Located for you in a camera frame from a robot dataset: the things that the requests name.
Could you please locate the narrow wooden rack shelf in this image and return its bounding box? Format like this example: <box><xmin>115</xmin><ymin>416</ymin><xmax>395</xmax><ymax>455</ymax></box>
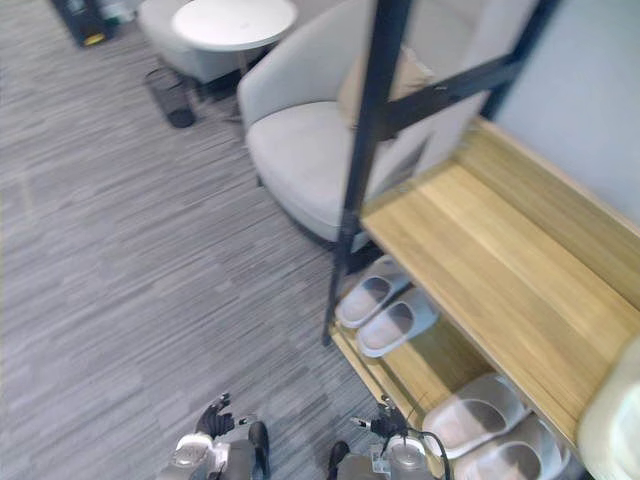
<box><xmin>329</xmin><ymin>254</ymin><xmax>587</xmax><ymax>480</ymax></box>

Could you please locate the robot dark foot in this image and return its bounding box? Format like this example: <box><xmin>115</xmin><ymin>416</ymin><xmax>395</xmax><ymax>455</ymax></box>
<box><xmin>247</xmin><ymin>420</ymin><xmax>272</xmax><ymax>477</ymax></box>
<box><xmin>327</xmin><ymin>439</ymin><xmax>351</xmax><ymax>477</ymax></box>

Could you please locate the robot left dark foot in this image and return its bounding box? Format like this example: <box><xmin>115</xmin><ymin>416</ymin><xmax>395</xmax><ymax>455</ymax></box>
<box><xmin>247</xmin><ymin>420</ymin><xmax>272</xmax><ymax>477</ymax></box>

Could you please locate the robot right five-finger hand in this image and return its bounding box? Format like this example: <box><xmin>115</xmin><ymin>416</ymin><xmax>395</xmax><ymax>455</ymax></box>
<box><xmin>351</xmin><ymin>393</ymin><xmax>402</xmax><ymax>436</ymax></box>

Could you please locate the wide wooden rack shelf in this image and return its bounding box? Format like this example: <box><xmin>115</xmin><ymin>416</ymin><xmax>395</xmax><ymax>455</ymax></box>
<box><xmin>359</xmin><ymin>117</ymin><xmax>640</xmax><ymax>447</ymax></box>

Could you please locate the small grey white slipper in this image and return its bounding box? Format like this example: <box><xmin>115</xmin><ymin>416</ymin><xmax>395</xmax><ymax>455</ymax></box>
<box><xmin>355</xmin><ymin>288</ymin><xmax>442</xmax><ymax>359</ymax></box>
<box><xmin>334</xmin><ymin>256</ymin><xmax>414</xmax><ymax>330</ymax></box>

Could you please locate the robot left silver leg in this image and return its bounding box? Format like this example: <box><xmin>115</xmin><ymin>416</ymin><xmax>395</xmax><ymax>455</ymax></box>
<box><xmin>219</xmin><ymin>437</ymin><xmax>257</xmax><ymax>480</ymax></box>

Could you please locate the black box with yellow mark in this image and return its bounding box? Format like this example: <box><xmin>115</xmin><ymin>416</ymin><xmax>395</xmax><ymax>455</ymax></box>
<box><xmin>49</xmin><ymin>0</ymin><xmax>137</xmax><ymax>49</ymax></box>

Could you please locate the robot left five-finger hand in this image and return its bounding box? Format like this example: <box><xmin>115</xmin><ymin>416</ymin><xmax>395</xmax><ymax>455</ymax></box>
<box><xmin>195</xmin><ymin>392</ymin><xmax>257</xmax><ymax>439</ymax></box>

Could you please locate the robot silver leg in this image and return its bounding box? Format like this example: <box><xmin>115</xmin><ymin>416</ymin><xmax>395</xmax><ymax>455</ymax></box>
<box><xmin>337</xmin><ymin>452</ymin><xmax>391</xmax><ymax>480</ymax></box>
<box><xmin>219</xmin><ymin>437</ymin><xmax>257</xmax><ymax>480</ymax></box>

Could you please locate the large white grey slipper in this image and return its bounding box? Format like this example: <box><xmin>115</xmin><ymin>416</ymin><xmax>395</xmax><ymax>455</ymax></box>
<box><xmin>422</xmin><ymin>373</ymin><xmax>534</xmax><ymax>461</ymax></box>
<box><xmin>449</xmin><ymin>411</ymin><xmax>572</xmax><ymax>480</ymax></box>

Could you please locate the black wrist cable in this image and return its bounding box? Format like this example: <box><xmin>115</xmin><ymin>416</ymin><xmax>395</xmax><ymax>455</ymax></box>
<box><xmin>410</xmin><ymin>428</ymin><xmax>452</xmax><ymax>480</ymax></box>

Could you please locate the robot right dark foot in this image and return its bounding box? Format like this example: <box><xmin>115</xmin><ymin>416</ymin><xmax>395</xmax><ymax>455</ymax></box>
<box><xmin>327</xmin><ymin>439</ymin><xmax>351</xmax><ymax>477</ymax></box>

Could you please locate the light grey armchair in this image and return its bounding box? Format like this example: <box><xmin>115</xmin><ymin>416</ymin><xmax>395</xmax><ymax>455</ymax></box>
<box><xmin>137</xmin><ymin>0</ymin><xmax>242</xmax><ymax>85</ymax></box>
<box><xmin>237</xmin><ymin>0</ymin><xmax>507</xmax><ymax>247</ymax></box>

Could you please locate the round white side table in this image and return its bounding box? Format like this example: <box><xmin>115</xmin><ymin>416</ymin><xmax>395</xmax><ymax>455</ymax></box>
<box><xmin>171</xmin><ymin>0</ymin><xmax>299</xmax><ymax>76</ymax></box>

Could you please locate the black mesh waste bin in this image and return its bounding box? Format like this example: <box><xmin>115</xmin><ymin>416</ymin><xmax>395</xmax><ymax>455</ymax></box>
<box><xmin>144</xmin><ymin>67</ymin><xmax>199</xmax><ymax>129</ymax></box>

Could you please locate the beige cushion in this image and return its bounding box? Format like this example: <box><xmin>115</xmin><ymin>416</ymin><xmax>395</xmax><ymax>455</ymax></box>
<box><xmin>337</xmin><ymin>46</ymin><xmax>437</xmax><ymax>132</ymax></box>

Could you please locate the robot right silver leg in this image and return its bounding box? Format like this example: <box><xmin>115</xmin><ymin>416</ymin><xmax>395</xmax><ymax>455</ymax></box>
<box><xmin>337</xmin><ymin>452</ymin><xmax>391</xmax><ymax>480</ymax></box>

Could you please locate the black metal rack frame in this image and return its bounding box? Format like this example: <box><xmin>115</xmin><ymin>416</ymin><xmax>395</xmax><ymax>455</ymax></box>
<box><xmin>322</xmin><ymin>0</ymin><xmax>562</xmax><ymax>347</ymax></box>

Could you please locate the cream white rounded object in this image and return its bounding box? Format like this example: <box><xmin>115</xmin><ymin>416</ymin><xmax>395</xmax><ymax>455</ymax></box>
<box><xmin>577</xmin><ymin>331</ymin><xmax>640</xmax><ymax>480</ymax></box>

